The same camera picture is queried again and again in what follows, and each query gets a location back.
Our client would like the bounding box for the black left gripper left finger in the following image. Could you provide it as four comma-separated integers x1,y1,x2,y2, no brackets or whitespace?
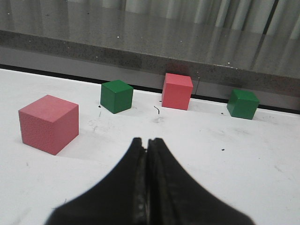
46,138,147,225

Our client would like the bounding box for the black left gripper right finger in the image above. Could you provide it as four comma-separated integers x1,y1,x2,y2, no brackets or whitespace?
147,138,254,225

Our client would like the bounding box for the green cube left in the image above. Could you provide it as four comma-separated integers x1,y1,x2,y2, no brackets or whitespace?
100,80,134,114

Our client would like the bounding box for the green cube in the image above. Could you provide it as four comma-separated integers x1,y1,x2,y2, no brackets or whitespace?
100,80,134,114
227,89,259,120

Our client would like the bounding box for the large pink cube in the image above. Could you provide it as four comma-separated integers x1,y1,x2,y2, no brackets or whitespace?
18,95,79,155

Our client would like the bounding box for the pink cube rear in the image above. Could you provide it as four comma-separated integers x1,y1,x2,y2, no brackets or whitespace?
162,73,193,110

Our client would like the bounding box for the green cube right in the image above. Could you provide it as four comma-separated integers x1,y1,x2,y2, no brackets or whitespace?
227,89,259,120

